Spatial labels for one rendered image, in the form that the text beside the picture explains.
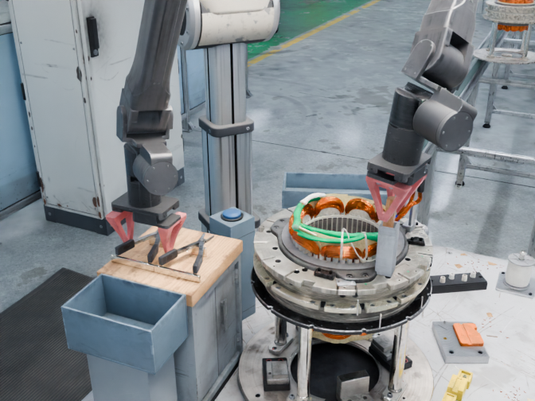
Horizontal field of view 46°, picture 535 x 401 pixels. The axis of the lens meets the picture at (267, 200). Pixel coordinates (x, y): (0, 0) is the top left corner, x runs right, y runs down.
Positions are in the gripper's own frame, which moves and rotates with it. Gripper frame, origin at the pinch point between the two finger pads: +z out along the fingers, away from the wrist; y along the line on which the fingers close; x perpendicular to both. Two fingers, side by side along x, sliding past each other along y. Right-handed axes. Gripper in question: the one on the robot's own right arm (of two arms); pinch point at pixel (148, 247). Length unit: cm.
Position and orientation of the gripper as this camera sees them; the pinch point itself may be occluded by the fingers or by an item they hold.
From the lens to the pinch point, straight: 116.0
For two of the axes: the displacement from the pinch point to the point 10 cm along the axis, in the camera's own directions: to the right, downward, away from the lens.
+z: -0.2, 9.0, 4.3
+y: 9.3, 1.8, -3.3
